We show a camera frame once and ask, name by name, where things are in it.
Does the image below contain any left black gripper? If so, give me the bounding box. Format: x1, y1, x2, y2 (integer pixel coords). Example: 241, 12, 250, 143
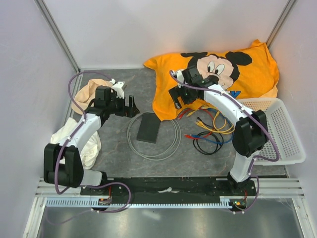
106, 93, 139, 118

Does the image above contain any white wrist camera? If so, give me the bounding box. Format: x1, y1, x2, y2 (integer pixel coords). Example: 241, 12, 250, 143
173, 70, 184, 83
110, 78, 126, 99

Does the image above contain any grey network cable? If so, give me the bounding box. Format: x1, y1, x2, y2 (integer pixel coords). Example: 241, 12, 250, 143
127, 111, 181, 161

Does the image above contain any white plastic basket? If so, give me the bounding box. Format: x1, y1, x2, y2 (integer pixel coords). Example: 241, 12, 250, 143
239, 98, 306, 166

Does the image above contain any peach bucket hat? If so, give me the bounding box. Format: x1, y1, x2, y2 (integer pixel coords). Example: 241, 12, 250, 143
72, 79, 113, 115

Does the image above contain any orange Mickey Mouse pillow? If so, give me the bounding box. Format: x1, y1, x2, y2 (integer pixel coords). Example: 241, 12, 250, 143
144, 40, 280, 120

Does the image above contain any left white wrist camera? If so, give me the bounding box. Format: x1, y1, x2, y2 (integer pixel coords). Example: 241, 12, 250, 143
110, 78, 126, 99

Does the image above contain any blue network cable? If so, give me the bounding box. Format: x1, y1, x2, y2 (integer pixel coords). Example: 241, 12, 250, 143
193, 106, 225, 145

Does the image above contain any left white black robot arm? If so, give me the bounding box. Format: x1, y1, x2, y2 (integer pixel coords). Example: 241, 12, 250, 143
44, 86, 140, 195

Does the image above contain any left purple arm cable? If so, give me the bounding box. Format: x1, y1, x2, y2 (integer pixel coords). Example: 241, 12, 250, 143
44, 71, 131, 226

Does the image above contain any red network cable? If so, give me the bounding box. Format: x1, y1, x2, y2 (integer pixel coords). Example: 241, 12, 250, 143
177, 105, 203, 119

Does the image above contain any white crumpled cloth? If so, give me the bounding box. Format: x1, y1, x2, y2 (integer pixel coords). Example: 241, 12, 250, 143
51, 114, 101, 170

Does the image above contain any yellow network cable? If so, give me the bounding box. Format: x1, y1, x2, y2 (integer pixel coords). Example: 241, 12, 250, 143
195, 111, 235, 134
185, 104, 223, 119

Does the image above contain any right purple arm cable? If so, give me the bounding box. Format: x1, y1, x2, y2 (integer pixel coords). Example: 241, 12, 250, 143
169, 70, 281, 215

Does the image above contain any black network cable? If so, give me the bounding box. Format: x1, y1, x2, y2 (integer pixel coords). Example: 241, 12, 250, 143
192, 131, 225, 156

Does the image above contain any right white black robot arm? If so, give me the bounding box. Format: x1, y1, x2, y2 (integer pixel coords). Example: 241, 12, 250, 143
169, 66, 268, 195

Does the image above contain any black network switch box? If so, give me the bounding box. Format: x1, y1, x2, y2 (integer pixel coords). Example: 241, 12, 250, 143
136, 112, 160, 144

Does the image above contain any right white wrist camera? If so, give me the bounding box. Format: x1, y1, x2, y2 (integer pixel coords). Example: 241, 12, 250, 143
173, 70, 184, 83

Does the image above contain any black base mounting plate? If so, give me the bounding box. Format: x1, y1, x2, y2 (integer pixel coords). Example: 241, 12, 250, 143
80, 176, 257, 204

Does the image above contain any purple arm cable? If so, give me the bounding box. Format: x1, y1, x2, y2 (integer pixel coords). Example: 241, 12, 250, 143
44, 71, 131, 226
169, 70, 281, 215

